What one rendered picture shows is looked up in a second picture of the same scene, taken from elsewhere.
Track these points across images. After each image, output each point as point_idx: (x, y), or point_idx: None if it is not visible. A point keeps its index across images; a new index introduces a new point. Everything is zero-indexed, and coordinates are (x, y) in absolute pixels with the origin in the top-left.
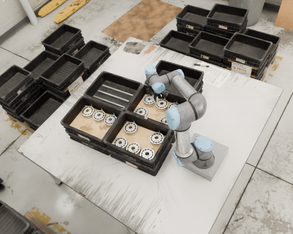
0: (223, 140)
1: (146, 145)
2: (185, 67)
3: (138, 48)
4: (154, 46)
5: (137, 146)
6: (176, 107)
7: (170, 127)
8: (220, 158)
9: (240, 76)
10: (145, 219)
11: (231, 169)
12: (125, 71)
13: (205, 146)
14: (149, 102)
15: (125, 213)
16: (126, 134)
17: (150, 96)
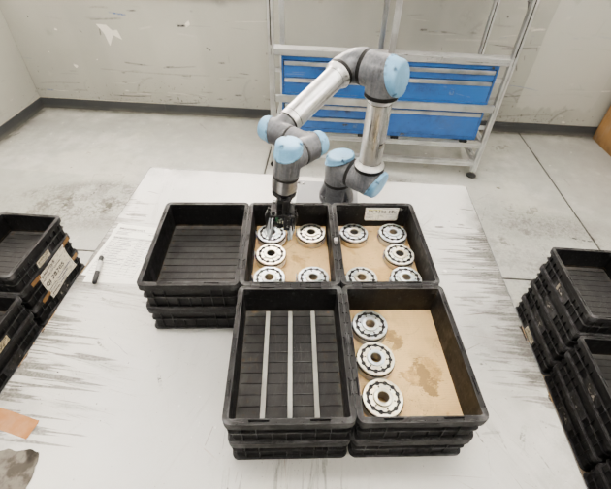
0: None
1: (372, 248)
2: (159, 231)
3: None
4: None
5: (391, 249)
6: (387, 56)
7: (404, 87)
8: (322, 182)
9: (126, 211)
10: (463, 235)
11: None
12: (137, 449)
13: (345, 149)
14: (277, 274)
15: (479, 258)
16: None
17: (262, 277)
